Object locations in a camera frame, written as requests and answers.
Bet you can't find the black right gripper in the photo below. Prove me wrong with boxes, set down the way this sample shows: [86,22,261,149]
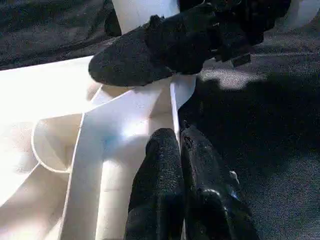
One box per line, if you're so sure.
[179,0,292,67]

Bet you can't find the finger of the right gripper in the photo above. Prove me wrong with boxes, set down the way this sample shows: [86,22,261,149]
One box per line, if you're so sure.
[104,11,123,38]
[89,11,221,86]

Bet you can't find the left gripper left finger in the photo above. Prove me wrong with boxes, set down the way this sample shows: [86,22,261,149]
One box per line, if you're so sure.
[124,128,187,240]

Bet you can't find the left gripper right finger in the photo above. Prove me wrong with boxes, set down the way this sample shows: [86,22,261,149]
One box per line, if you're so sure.
[181,125,261,240]

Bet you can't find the white plastic table leg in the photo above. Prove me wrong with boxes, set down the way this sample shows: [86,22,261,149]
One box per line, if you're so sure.
[111,0,181,36]

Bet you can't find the white plastic stool seat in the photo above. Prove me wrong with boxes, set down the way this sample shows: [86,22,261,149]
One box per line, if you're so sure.
[0,54,197,240]

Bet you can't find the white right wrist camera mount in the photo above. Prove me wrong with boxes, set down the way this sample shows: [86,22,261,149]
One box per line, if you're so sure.
[287,0,320,28]

